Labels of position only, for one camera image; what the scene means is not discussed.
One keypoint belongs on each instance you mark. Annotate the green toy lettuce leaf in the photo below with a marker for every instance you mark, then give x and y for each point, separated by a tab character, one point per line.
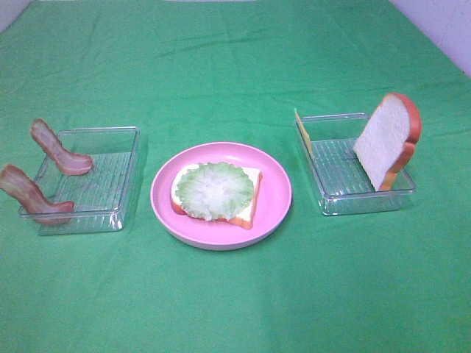
215	189

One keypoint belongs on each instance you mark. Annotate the toy bread slice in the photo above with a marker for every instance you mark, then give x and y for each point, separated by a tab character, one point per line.
254	206
389	140

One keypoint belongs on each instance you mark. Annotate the yellow toy cheese slice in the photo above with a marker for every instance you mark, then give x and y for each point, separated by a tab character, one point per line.
304	134

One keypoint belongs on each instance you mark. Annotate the toy bacon strip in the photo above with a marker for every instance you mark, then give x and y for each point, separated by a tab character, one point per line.
68	162
18	185

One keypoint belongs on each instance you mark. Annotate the pink round plate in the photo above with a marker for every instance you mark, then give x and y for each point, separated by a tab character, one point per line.
273	201

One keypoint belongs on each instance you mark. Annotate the right clear plastic tray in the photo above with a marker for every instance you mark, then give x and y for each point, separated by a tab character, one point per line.
338	180

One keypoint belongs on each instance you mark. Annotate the clear plastic tray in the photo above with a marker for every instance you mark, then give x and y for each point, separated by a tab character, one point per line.
338	180
105	197

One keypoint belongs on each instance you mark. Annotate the left clear plastic tray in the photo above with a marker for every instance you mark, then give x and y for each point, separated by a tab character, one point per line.
105	197

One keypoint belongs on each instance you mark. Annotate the green tablecloth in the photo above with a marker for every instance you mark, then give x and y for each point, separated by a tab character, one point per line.
188	73

